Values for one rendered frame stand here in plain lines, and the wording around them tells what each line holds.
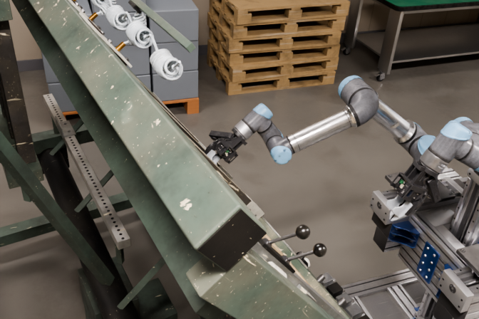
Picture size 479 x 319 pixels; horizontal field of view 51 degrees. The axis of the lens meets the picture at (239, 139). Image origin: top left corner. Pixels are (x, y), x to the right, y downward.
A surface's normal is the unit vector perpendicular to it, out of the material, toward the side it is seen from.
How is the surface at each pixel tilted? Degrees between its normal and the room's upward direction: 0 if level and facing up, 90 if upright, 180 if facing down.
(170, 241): 37
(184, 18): 90
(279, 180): 0
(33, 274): 0
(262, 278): 90
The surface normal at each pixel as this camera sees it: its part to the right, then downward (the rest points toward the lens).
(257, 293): 0.50, 0.49
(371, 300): 0.05, -0.84
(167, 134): -0.47, -0.54
